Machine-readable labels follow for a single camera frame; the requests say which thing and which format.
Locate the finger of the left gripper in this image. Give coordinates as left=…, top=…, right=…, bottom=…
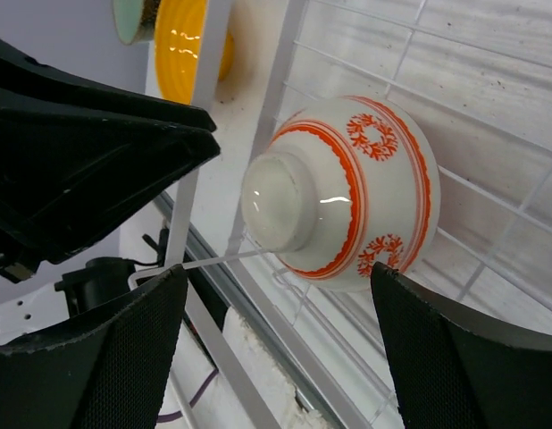
left=0, top=38, right=216, bottom=132

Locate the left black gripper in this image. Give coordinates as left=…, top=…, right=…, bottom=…
left=0, top=107, right=220, bottom=282

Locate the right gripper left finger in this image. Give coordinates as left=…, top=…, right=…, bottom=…
left=0, top=265, right=188, bottom=428

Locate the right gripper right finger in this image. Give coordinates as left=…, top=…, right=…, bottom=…
left=371, top=263, right=552, bottom=428

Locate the mint green bowl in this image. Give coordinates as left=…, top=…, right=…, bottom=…
left=112, top=0, right=161, bottom=46

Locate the yellow plastic bowl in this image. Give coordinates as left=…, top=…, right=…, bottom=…
left=154, top=0, right=207, bottom=105

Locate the orange white upturned bowl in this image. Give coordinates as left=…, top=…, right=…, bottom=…
left=240, top=96, right=441, bottom=292

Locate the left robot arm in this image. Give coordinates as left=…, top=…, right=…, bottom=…
left=0, top=38, right=220, bottom=345

